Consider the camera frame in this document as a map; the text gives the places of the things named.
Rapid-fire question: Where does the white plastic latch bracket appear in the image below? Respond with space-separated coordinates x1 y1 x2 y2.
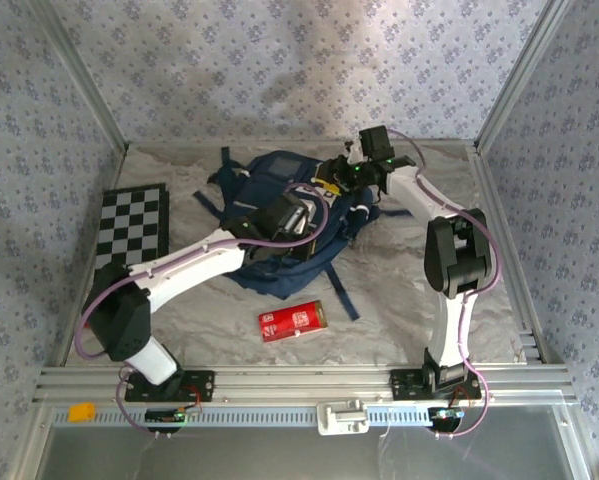
316 399 371 436

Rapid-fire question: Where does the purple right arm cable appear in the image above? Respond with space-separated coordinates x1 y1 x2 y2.
388 129 503 441

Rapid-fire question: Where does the red printed box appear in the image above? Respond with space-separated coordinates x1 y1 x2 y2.
257 299 329 344

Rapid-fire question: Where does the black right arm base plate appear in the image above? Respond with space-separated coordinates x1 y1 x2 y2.
389 368 483 401

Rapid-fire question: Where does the small yellow block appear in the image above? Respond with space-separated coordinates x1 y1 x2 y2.
68 402 96 424

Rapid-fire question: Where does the grey metal panel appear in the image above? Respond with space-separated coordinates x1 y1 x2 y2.
26 422 588 480

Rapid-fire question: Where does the aluminium frame post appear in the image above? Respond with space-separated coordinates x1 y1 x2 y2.
28 0 130 156
473 0 575 156

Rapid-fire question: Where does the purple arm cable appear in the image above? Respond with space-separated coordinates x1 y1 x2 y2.
76 181 331 441
388 129 503 441

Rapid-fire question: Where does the aluminium side rail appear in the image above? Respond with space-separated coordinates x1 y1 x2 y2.
468 144 553 366

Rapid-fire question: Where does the navy blue student backpack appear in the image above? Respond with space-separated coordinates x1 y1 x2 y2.
193 146 413 321

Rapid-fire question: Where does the black grey chessboard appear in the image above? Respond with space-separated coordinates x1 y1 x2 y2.
94 183 171 274

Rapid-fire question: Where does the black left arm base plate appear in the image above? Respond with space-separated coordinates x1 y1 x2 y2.
123 369 216 404

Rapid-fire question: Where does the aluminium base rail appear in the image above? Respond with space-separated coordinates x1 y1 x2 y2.
32 364 579 405

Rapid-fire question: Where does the slotted grey cable duct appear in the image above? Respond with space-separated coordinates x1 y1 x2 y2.
48 405 480 429

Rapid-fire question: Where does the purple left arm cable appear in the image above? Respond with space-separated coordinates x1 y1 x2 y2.
76 181 331 441

